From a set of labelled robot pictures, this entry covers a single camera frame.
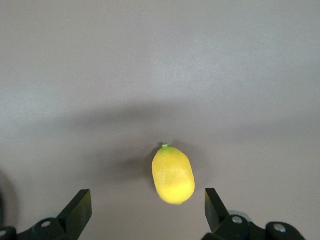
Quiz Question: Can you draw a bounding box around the yellow lemon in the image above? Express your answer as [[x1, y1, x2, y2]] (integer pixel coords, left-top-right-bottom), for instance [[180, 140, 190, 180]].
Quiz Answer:
[[151, 142, 196, 206]]

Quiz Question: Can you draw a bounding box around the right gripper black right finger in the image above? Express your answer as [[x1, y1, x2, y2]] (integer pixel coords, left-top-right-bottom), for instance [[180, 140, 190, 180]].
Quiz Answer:
[[201, 187, 306, 240]]

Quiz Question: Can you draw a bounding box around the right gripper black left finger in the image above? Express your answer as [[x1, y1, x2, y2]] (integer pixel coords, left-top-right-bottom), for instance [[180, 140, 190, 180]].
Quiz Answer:
[[0, 189, 93, 240]]

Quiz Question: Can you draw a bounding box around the brown table cover sheet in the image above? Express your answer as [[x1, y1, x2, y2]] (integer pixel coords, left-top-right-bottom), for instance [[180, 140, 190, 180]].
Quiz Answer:
[[0, 0, 320, 240]]

